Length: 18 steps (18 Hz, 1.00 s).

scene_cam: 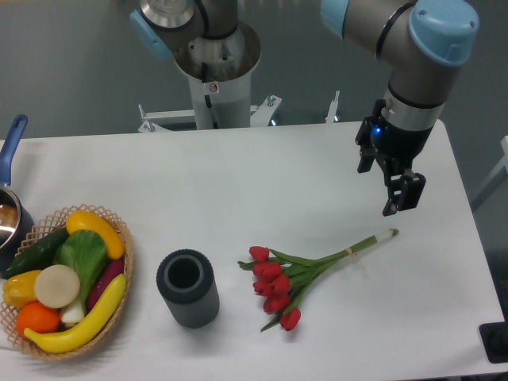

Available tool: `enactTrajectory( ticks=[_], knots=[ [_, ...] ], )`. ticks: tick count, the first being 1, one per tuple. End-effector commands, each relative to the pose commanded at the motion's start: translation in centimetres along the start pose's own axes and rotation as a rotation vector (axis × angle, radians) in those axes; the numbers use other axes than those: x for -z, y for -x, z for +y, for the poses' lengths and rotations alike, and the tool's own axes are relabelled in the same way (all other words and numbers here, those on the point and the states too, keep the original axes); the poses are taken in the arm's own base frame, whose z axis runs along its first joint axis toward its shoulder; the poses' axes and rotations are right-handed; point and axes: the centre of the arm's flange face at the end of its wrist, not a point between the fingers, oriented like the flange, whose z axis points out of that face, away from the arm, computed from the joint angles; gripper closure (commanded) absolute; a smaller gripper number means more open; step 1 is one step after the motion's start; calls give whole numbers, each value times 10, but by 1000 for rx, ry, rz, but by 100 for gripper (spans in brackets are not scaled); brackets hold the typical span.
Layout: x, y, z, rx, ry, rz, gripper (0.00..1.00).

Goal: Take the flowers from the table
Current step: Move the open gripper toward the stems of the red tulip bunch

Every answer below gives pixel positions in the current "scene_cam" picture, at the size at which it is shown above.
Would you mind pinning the green bok choy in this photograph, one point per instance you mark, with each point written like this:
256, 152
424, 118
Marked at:
85, 252

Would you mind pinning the black device at table edge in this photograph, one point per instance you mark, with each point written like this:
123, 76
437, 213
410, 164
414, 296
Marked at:
494, 338

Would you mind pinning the yellow bell pepper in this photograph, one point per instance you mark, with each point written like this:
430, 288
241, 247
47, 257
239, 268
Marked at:
19, 290

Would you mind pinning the white furniture piece right edge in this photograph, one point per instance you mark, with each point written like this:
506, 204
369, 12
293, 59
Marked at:
492, 181

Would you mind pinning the orange fruit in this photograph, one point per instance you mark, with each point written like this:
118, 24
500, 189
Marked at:
37, 317

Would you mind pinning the blue handled saucepan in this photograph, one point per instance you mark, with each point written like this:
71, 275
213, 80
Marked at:
16, 222

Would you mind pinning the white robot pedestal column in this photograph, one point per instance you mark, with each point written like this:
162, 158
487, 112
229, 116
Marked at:
219, 76

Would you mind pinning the yellow banana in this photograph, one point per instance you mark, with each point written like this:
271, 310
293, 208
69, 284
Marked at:
88, 328

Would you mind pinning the purple sweet potato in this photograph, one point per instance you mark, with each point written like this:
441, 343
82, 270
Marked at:
113, 269

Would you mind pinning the yellow squash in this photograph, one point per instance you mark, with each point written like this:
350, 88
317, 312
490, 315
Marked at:
86, 220

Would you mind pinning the dark grey ribbed vase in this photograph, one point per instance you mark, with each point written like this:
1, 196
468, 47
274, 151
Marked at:
185, 279

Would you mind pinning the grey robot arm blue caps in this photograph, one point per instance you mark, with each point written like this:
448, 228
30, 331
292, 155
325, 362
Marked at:
425, 42

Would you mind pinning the red tulip bouquet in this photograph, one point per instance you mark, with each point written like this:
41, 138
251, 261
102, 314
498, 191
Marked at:
283, 280

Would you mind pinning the white metal base frame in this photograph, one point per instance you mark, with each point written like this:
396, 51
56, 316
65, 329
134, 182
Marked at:
260, 116

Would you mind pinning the woven wicker basket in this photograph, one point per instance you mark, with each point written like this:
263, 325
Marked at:
43, 227

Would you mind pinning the green cucumber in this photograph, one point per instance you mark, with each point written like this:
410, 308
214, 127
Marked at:
37, 256

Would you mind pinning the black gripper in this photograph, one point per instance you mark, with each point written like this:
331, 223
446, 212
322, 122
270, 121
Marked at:
394, 149

